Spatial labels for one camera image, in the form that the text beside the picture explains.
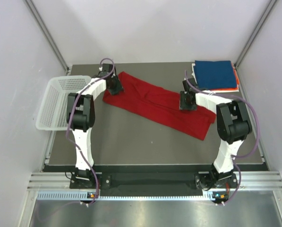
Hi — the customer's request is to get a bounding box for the red t-shirt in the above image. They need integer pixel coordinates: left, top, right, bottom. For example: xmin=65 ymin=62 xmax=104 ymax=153
xmin=103 ymin=72 xmax=216 ymax=140

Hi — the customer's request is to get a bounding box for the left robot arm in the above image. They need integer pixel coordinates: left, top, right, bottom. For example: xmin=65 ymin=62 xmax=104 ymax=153
xmin=66 ymin=62 xmax=123 ymax=190

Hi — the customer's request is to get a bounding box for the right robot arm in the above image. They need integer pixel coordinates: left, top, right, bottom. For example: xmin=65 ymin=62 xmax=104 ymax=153
xmin=179 ymin=78 xmax=252 ymax=191

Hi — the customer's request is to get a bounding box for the folded blue t-shirt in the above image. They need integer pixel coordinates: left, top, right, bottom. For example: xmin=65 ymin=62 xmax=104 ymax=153
xmin=194 ymin=60 xmax=238 ymax=91

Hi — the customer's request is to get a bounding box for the folded white t-shirt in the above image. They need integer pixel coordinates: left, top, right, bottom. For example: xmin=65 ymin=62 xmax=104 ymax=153
xmin=191 ymin=62 xmax=239 ymax=94

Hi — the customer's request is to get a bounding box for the folded orange t-shirt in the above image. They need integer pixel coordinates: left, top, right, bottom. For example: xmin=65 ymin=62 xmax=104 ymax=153
xmin=213 ymin=67 xmax=239 ymax=93

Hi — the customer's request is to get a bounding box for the white plastic basket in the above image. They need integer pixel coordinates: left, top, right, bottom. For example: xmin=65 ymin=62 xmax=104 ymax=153
xmin=35 ymin=75 xmax=91 ymax=131

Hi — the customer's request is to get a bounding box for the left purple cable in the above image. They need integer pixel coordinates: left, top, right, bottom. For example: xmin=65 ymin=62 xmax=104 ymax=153
xmin=65 ymin=58 xmax=116 ymax=206

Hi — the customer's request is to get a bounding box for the slotted grey cable duct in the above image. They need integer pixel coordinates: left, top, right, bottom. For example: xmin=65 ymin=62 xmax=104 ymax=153
xmin=38 ymin=189 xmax=229 ymax=201

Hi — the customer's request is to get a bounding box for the left aluminium frame post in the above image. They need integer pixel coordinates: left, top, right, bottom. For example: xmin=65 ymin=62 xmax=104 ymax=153
xmin=23 ymin=0 xmax=70 ymax=75

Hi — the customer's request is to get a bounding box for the aluminium frame post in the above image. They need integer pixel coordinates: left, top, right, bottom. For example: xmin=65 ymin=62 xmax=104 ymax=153
xmin=23 ymin=0 xmax=70 ymax=75
xmin=234 ymin=0 xmax=278 ymax=69

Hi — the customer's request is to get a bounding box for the right aluminium frame post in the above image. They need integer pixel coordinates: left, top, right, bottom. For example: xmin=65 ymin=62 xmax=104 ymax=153
xmin=234 ymin=0 xmax=278 ymax=69

